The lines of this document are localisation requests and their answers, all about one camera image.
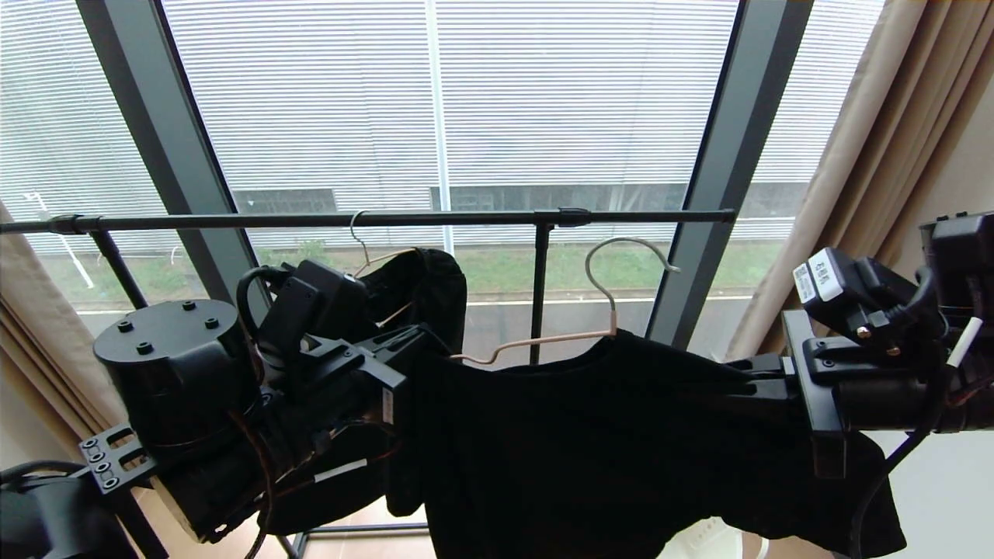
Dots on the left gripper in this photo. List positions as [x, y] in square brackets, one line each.
[311, 435]

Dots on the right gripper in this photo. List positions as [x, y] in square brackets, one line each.
[893, 396]

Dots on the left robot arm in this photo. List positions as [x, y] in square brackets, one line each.
[178, 373]

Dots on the black shorts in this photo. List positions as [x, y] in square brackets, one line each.
[435, 295]

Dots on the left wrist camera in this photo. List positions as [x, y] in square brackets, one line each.
[326, 295]

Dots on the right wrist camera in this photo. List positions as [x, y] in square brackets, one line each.
[831, 279]

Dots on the white laundry basket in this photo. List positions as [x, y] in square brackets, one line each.
[699, 543]

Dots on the black garment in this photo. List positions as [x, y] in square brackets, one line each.
[621, 450]

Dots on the window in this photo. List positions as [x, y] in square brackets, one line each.
[349, 93]

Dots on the pink clothes hanger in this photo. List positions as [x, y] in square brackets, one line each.
[543, 339]
[359, 248]

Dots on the beige curtain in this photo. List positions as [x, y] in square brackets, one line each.
[46, 349]
[877, 116]

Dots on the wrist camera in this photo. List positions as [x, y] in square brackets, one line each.
[326, 295]
[831, 279]

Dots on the black clothes rack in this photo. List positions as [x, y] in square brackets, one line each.
[233, 220]

